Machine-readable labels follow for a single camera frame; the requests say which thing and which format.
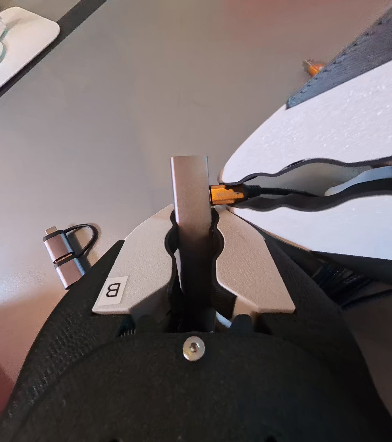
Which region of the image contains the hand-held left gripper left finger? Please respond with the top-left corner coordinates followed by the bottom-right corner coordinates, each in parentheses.
top-left (92, 204), bottom-right (180, 316)

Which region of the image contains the grey adapter with black lanyard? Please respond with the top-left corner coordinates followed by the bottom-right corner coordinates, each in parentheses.
top-left (43, 224), bottom-right (99, 291)

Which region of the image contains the grey usb hub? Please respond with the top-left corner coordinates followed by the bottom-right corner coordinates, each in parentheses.
top-left (170, 156), bottom-right (217, 332)

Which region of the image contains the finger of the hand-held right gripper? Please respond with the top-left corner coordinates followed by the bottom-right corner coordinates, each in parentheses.
top-left (219, 48), bottom-right (392, 185)
top-left (227, 165), bottom-right (392, 265)

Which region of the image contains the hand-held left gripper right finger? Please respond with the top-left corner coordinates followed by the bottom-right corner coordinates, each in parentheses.
top-left (213, 205), bottom-right (296, 315)

